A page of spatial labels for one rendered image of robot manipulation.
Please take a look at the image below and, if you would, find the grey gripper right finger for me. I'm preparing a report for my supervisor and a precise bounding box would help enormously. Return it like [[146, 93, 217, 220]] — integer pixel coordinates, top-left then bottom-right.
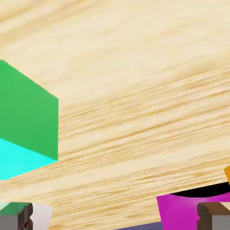
[[197, 202, 230, 230]]

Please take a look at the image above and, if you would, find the small orange cube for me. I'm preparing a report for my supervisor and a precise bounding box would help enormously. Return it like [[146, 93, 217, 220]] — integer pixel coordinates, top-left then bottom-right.
[[224, 164, 230, 183]]

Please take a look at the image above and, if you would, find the large cyan box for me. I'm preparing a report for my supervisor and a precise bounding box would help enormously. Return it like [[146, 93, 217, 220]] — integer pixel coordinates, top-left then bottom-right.
[[0, 137, 58, 181]]

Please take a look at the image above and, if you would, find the small magenta cube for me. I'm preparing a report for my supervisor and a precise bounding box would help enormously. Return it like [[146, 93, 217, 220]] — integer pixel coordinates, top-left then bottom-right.
[[155, 193, 230, 230]]

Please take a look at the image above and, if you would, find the small green cube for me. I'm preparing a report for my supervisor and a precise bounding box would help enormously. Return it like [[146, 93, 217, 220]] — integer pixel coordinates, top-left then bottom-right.
[[0, 59, 59, 162]]

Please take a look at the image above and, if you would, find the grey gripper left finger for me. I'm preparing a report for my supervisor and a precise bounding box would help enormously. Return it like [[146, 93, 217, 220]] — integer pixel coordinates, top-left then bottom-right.
[[0, 202, 53, 230]]

